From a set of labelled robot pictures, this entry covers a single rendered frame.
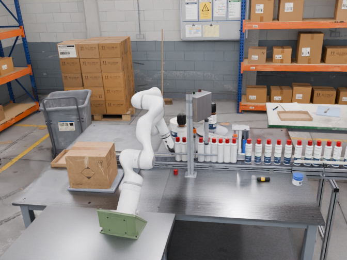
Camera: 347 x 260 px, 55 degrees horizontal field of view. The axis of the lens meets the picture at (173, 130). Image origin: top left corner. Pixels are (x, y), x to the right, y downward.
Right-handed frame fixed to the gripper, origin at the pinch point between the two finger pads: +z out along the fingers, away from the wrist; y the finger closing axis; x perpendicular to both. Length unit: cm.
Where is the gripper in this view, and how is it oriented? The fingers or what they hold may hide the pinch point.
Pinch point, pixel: (172, 152)
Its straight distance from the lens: 275.1
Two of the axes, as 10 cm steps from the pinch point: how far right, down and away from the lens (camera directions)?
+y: 1.5, -4.0, 9.1
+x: -9.2, 2.9, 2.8
